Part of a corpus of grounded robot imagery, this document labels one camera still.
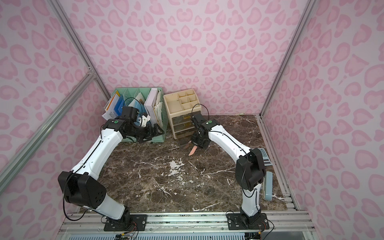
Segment blue folders in organizer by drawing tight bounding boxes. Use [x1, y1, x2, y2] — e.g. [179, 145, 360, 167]
[113, 95, 145, 118]

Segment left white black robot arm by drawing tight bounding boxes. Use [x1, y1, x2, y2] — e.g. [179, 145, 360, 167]
[58, 107, 165, 225]

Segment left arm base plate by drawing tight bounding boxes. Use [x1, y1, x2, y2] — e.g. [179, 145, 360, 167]
[104, 214, 148, 232]

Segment grey blue calculator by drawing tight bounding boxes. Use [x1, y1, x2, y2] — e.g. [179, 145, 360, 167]
[259, 148, 273, 167]

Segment pink fruit knife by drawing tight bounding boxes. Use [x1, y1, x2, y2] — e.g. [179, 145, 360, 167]
[189, 146, 198, 156]

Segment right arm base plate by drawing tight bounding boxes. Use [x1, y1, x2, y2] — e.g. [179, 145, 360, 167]
[226, 212, 270, 232]

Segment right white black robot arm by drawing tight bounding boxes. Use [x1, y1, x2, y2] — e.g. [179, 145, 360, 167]
[189, 112, 267, 225]

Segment green file organizer box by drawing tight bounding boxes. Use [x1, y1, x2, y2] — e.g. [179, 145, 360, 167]
[113, 87, 169, 143]

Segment aluminium front rail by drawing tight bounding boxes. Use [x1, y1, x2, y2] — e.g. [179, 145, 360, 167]
[56, 211, 319, 240]

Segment beige three-drawer organizer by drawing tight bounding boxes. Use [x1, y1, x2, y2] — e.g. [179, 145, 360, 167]
[164, 89, 202, 146]

